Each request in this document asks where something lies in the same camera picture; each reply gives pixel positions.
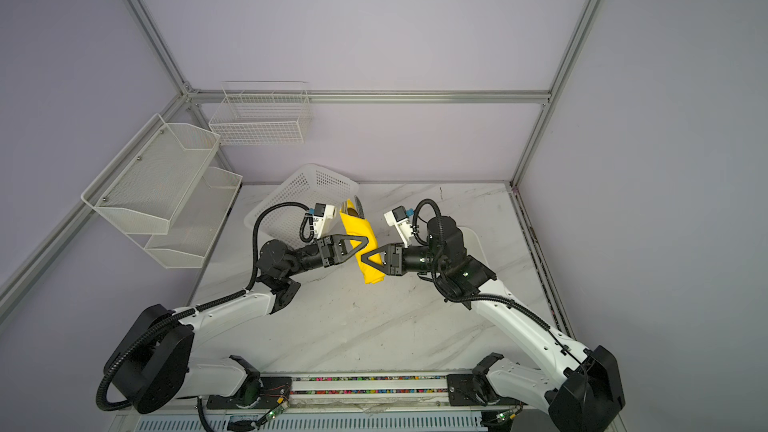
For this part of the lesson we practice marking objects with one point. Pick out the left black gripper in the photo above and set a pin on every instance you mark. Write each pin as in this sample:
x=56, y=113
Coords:
x=333, y=251

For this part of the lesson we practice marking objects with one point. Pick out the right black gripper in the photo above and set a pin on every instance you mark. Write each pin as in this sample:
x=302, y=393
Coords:
x=394, y=259

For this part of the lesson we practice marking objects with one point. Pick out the white rectangular plastic tray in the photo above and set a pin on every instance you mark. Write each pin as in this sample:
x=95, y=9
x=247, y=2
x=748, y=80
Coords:
x=480, y=246

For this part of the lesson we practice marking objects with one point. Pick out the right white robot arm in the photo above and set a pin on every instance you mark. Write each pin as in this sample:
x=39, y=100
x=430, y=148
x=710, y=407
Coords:
x=579, y=388

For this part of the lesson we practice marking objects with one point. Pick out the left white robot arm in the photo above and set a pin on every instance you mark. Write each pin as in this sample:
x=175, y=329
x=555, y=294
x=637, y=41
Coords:
x=153, y=364

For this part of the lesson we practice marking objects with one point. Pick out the white two-tier mesh shelf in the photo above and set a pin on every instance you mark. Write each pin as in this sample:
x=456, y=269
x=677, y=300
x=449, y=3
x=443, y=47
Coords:
x=164, y=192

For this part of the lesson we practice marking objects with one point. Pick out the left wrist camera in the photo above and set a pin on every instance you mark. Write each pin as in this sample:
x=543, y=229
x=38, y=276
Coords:
x=321, y=218

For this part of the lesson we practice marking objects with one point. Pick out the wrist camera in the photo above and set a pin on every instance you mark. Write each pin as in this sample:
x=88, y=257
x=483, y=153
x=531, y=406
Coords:
x=321, y=218
x=400, y=219

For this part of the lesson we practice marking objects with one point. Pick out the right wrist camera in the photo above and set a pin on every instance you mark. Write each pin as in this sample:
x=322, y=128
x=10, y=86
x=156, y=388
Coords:
x=400, y=219

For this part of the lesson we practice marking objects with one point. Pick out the aluminium front mounting rail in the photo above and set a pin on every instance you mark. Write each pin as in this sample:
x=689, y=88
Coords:
x=388, y=401

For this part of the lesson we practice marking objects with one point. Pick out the white wire wall basket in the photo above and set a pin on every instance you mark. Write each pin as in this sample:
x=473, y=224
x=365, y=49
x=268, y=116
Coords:
x=255, y=113

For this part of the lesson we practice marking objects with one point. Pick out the aluminium cage frame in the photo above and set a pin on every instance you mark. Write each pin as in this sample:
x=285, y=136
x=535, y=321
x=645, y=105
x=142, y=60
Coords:
x=78, y=77

